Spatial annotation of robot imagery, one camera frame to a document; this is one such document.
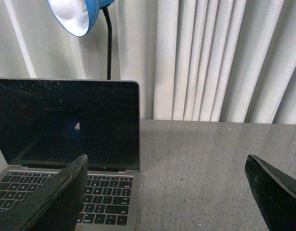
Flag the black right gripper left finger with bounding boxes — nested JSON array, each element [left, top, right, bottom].
[[0, 154, 88, 231]]

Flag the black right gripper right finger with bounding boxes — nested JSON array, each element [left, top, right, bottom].
[[245, 155, 296, 231]]

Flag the grey laptop with black screen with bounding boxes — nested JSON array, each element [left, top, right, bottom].
[[0, 78, 140, 231]]

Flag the white pleated curtain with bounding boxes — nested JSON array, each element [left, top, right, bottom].
[[0, 0, 296, 124]]

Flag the blue gooseneck desk lamp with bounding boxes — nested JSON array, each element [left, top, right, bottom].
[[48, 0, 114, 80]]

